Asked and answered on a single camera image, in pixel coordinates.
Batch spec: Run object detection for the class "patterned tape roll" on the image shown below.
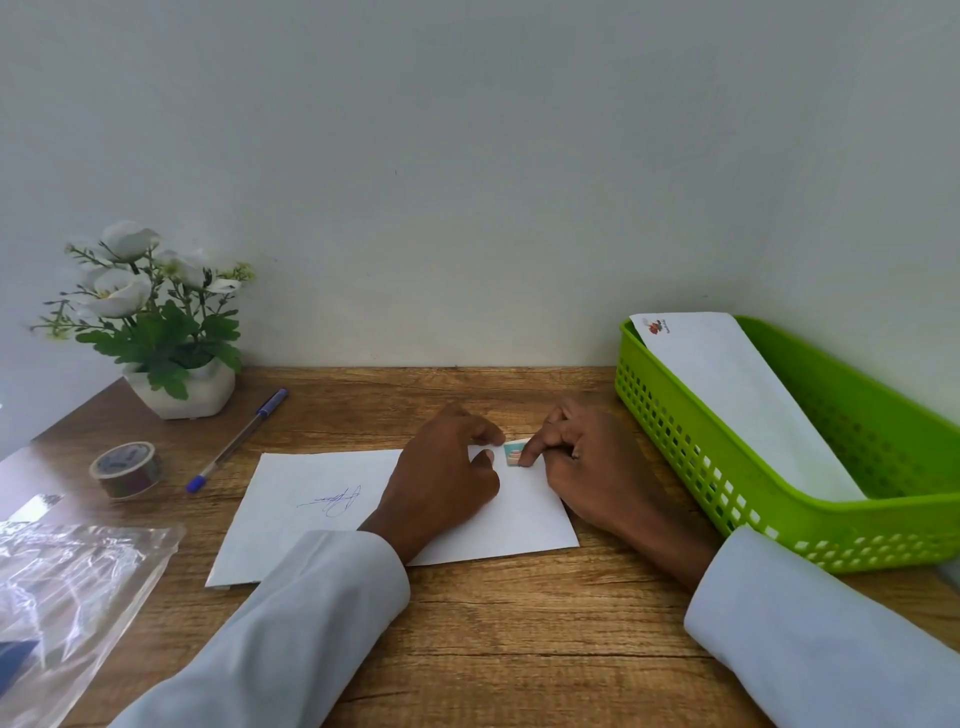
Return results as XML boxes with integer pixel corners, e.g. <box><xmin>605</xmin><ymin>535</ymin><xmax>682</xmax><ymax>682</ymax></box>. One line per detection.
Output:
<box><xmin>88</xmin><ymin>440</ymin><xmax>165</xmax><ymax>501</ymax></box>

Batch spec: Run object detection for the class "person's left hand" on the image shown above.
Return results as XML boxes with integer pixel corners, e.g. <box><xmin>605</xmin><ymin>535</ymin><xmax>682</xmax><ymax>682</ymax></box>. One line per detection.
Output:
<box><xmin>358</xmin><ymin>402</ymin><xmax>508</xmax><ymax>566</ymax></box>

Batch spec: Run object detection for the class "long white envelope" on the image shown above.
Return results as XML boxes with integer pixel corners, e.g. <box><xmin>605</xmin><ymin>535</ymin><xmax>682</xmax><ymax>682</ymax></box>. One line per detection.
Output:
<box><xmin>627</xmin><ymin>311</ymin><xmax>871</xmax><ymax>503</ymax></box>

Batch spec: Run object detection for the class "green plastic basket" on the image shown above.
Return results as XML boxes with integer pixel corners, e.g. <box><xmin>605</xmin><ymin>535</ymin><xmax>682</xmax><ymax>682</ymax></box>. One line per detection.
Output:
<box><xmin>614</xmin><ymin>314</ymin><xmax>960</xmax><ymax>576</ymax></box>

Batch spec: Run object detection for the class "white envelope with blue scribble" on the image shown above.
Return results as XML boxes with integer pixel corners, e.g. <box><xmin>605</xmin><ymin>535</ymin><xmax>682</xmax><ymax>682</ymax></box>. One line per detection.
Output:
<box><xmin>203</xmin><ymin>437</ymin><xmax>582</xmax><ymax>591</ymax></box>

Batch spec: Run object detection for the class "person's right hand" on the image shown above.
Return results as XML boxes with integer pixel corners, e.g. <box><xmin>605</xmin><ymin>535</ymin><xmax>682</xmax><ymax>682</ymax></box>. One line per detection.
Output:
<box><xmin>517</xmin><ymin>396</ymin><xmax>688</xmax><ymax>545</ymax></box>

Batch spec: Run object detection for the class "potted white flower plant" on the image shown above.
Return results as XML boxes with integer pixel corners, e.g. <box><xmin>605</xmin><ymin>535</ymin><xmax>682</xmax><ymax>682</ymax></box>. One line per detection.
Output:
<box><xmin>29</xmin><ymin>218</ymin><xmax>259</xmax><ymax>422</ymax></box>

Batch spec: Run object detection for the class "person's left forearm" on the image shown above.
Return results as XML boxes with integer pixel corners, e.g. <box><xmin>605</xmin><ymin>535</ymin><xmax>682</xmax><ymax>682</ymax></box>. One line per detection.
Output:
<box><xmin>107</xmin><ymin>529</ymin><xmax>413</xmax><ymax>728</ymax></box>

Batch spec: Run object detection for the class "blue ballpoint pen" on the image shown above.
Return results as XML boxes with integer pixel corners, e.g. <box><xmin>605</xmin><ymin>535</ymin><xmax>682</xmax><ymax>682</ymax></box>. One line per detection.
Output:
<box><xmin>185</xmin><ymin>386</ymin><xmax>291</xmax><ymax>496</ymax></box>

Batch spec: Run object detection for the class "plastic-wrapped white envelope pack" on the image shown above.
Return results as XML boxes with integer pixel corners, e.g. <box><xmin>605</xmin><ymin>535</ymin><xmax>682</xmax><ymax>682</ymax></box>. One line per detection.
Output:
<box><xmin>0</xmin><ymin>520</ymin><xmax>188</xmax><ymax>728</ymax></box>

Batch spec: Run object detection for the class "person's right forearm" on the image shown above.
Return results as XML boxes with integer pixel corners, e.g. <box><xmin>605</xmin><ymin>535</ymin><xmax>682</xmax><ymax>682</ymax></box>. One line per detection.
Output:
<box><xmin>637</xmin><ymin>506</ymin><xmax>960</xmax><ymax>728</ymax></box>

